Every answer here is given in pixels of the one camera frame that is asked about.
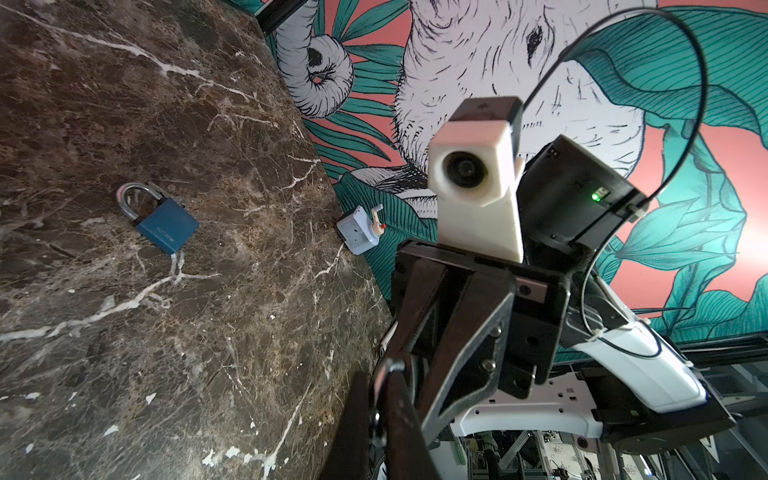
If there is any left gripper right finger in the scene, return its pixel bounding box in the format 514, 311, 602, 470
382, 372, 439, 480

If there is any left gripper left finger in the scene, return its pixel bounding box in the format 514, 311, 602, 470
318, 371, 371, 480

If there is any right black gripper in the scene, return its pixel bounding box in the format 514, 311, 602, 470
386, 240, 570, 441

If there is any blue padlock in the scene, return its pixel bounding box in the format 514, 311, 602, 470
115, 182, 199, 255

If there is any dark padlock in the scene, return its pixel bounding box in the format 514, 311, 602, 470
369, 357, 406, 434

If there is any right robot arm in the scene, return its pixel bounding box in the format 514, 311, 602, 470
386, 136, 734, 455

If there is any blue grey toy box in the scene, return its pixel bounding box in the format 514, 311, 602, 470
336, 204, 387, 256

